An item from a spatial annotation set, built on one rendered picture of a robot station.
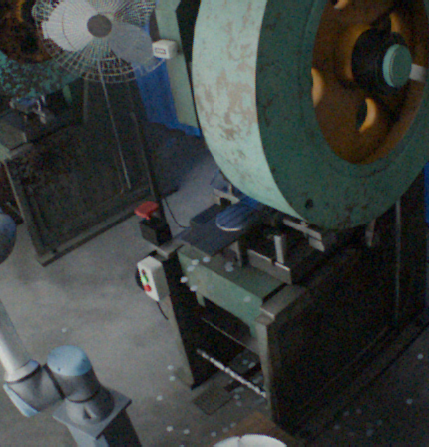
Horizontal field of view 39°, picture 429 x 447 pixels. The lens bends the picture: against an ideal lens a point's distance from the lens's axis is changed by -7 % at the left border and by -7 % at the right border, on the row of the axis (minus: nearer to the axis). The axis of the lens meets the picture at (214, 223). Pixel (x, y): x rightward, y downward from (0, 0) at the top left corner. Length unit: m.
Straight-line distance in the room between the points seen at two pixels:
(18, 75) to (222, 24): 1.75
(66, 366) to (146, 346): 1.02
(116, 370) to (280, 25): 1.82
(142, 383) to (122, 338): 0.30
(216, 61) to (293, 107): 0.17
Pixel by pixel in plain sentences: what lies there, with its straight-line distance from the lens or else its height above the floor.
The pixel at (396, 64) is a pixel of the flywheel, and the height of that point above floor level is 1.34.
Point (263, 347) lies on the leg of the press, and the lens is 1.87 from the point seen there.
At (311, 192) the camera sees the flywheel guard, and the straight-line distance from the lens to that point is 1.37.
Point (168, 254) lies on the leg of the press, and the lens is 2.10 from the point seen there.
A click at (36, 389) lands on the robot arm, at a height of 0.66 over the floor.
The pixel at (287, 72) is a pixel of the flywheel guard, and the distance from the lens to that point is 1.23.
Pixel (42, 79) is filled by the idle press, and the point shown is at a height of 1.00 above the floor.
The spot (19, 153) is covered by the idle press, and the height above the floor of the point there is 0.63.
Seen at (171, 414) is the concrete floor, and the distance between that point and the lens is 2.44.
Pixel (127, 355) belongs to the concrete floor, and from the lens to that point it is 2.72.
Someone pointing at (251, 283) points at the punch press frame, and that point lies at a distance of 1.90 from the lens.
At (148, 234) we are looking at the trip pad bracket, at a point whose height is 0.67.
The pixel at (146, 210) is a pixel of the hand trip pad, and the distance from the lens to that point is 2.12.
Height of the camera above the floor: 1.84
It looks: 33 degrees down
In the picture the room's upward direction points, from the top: 11 degrees counter-clockwise
